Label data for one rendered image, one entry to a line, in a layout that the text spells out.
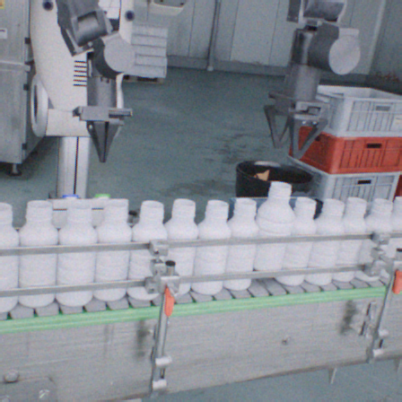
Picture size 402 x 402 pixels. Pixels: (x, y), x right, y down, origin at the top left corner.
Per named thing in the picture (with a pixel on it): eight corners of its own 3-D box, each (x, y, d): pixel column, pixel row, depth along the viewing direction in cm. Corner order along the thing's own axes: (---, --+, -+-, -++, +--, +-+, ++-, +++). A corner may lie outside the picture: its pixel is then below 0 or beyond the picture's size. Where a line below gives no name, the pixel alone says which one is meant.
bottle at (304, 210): (294, 273, 114) (313, 196, 108) (308, 287, 108) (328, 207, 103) (267, 272, 112) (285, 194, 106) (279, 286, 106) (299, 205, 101)
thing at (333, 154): (329, 174, 322) (337, 136, 315) (285, 154, 355) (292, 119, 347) (403, 171, 352) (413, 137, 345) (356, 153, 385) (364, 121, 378)
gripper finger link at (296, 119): (298, 151, 101) (309, 99, 98) (320, 162, 95) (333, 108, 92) (265, 150, 99) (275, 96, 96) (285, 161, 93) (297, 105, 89)
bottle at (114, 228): (131, 291, 98) (141, 202, 92) (116, 306, 92) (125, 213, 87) (100, 282, 99) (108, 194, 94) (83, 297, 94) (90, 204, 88)
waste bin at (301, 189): (240, 292, 316) (258, 184, 295) (208, 257, 355) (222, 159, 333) (308, 286, 335) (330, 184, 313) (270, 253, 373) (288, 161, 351)
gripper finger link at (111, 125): (120, 161, 105) (119, 110, 104) (82, 161, 102) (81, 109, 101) (110, 163, 111) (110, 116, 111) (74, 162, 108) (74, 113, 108)
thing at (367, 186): (320, 211, 329) (328, 175, 321) (278, 187, 361) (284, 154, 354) (393, 205, 359) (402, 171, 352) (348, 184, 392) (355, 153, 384)
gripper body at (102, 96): (133, 118, 106) (133, 78, 105) (78, 116, 101) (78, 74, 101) (123, 122, 111) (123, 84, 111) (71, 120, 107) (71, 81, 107)
